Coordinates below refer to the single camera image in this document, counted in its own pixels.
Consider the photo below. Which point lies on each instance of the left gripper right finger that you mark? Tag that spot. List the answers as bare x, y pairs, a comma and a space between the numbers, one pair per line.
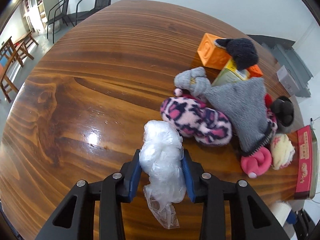
250, 216

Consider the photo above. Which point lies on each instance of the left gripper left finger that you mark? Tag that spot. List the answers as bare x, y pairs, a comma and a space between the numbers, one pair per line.
74, 216

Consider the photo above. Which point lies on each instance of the clear plastic bag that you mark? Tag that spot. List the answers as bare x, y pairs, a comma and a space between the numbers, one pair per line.
161, 159

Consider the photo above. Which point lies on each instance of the navy fuzzy sock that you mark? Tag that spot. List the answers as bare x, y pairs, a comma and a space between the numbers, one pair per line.
242, 51

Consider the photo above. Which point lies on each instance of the white paper roll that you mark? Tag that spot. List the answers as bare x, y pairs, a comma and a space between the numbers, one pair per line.
281, 211

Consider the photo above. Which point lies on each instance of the pink knotted sock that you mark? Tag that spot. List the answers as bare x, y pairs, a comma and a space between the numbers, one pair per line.
257, 164

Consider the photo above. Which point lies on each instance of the pink storage box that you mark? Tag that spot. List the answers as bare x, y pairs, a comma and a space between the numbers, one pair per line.
308, 163

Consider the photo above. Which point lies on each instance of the cream pink rolled sock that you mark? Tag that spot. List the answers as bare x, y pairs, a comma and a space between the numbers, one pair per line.
282, 151

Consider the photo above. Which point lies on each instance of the pink black leopard fuzzy sock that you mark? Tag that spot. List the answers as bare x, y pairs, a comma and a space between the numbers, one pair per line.
192, 118

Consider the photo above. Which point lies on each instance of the large grey knit sock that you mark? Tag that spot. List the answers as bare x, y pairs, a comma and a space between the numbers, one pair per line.
243, 103

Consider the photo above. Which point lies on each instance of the black fuzzy sock ball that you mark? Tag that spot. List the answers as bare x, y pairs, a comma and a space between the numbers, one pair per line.
283, 109

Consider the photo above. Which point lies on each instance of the yellow green carton box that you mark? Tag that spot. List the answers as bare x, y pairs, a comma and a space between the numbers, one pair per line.
230, 74

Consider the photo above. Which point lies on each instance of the grey tin box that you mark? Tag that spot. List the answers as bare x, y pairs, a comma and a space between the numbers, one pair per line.
287, 81

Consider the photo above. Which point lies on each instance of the small orange studded cube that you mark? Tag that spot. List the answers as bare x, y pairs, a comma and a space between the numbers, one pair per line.
254, 71

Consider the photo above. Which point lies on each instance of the small grey rolled sock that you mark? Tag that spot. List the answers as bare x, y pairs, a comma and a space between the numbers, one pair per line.
193, 80

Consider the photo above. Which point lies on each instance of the large light orange toy cube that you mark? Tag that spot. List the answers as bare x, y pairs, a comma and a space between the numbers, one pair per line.
210, 55

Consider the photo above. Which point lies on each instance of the grey staircase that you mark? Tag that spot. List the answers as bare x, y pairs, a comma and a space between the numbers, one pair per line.
286, 56

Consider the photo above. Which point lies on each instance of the wooden bench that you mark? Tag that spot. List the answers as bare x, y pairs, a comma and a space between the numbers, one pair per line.
23, 43

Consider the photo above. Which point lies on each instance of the wooden chair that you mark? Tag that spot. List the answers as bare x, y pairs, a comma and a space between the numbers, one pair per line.
12, 55

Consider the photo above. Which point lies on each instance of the black metal chair far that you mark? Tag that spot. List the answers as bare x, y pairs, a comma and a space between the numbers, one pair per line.
56, 13

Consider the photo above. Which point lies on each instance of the black metal chair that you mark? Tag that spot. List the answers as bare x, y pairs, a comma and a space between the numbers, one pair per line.
80, 16
56, 13

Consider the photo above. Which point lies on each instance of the white shelf cabinet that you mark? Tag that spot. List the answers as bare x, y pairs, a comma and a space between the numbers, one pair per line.
35, 14

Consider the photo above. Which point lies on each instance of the black metal chair near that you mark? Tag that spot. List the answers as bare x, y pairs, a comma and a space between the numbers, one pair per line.
80, 16

